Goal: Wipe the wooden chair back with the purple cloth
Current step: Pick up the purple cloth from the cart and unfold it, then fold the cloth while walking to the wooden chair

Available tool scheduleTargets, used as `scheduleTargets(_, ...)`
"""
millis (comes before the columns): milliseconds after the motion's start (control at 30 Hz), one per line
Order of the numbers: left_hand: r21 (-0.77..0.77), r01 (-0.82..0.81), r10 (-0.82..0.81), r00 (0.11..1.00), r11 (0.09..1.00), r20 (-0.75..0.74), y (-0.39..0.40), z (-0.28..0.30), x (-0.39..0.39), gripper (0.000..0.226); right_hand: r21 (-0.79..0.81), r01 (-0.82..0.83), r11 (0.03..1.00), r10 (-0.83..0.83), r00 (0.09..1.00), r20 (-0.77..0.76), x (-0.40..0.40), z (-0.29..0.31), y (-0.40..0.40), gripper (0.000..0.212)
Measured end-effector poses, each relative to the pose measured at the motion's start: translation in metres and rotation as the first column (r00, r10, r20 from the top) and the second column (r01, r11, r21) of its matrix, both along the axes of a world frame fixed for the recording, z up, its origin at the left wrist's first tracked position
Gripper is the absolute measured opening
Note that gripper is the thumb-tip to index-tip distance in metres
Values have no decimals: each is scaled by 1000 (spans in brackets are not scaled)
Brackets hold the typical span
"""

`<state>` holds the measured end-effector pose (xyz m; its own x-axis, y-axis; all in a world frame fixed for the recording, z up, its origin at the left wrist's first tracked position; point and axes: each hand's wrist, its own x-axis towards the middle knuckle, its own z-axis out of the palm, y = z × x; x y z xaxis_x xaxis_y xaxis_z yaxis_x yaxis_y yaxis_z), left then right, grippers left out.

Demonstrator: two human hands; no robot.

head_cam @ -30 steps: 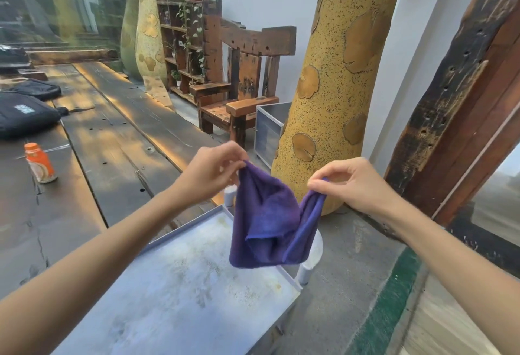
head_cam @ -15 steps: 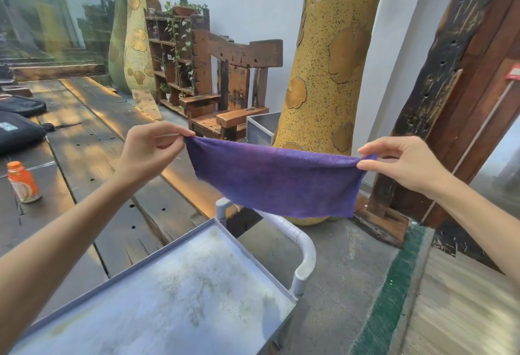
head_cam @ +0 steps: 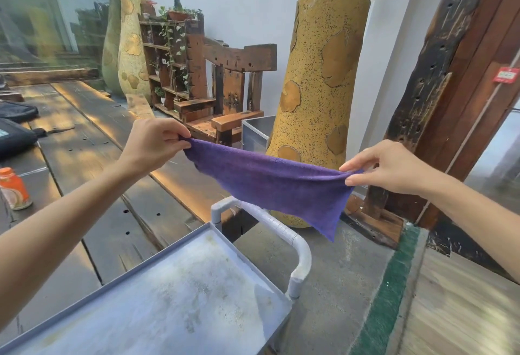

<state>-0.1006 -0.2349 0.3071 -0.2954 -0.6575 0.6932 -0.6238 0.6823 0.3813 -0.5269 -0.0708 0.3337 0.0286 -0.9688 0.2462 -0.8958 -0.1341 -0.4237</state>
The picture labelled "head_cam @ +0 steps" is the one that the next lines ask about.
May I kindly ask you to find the person's left hand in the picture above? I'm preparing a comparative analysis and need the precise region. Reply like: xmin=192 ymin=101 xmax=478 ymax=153
xmin=118 ymin=118 xmax=192 ymax=177

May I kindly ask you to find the person's right hand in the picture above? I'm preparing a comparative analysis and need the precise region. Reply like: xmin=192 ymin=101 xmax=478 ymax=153
xmin=339 ymin=139 xmax=441 ymax=197

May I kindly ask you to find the rustic wooden armchair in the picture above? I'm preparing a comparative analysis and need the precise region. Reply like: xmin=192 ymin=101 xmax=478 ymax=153
xmin=173 ymin=33 xmax=278 ymax=148

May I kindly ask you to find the purple microfibre cloth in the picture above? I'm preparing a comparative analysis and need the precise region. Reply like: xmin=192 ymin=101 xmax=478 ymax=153
xmin=183 ymin=138 xmax=363 ymax=242

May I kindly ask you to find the person's left forearm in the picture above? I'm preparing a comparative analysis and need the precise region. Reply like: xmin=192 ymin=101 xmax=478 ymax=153
xmin=0 ymin=159 xmax=141 ymax=331

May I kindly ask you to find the person's right forearm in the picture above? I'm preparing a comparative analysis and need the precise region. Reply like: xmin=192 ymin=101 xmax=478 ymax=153
xmin=424 ymin=171 xmax=520 ymax=282

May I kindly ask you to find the wooden plant shelf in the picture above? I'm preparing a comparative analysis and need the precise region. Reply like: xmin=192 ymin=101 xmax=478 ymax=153
xmin=139 ymin=13 xmax=205 ymax=120
xmin=156 ymin=0 xmax=204 ymax=95

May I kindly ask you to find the silver metal open box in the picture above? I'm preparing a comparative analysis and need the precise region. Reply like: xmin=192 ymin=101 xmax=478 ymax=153
xmin=242 ymin=114 xmax=277 ymax=154

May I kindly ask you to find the dark wooden pillar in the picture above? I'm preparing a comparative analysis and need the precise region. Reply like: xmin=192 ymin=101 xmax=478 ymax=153
xmin=345 ymin=0 xmax=520 ymax=246

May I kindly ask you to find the green speckled vase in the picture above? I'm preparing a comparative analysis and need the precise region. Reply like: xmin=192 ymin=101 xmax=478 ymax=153
xmin=101 ymin=0 xmax=125 ymax=98

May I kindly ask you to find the slim yellow speckled vase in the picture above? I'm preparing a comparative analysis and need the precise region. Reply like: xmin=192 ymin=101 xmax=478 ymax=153
xmin=116 ymin=0 xmax=156 ymax=120

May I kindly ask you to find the weathered wooden bench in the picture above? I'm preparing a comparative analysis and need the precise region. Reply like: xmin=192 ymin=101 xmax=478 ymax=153
xmin=4 ymin=67 xmax=101 ymax=86

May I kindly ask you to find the large yellow speckled vase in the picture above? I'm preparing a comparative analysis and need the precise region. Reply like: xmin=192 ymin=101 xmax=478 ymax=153
xmin=266 ymin=0 xmax=372 ymax=229

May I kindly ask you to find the large black backpack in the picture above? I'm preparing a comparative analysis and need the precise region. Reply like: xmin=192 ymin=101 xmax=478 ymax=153
xmin=0 ymin=118 xmax=48 ymax=160

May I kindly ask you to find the small black bag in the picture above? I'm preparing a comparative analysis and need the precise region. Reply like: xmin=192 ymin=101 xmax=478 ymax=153
xmin=0 ymin=100 xmax=40 ymax=123

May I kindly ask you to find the orange plastic bottle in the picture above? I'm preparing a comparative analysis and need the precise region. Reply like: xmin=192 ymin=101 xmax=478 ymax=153
xmin=0 ymin=167 xmax=33 ymax=211

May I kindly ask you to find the grey metal cart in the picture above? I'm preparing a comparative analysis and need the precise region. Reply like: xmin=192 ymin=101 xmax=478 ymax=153
xmin=0 ymin=196 xmax=313 ymax=355

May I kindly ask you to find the red wall sign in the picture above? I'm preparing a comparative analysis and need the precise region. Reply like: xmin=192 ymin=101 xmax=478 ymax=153
xmin=492 ymin=67 xmax=520 ymax=84

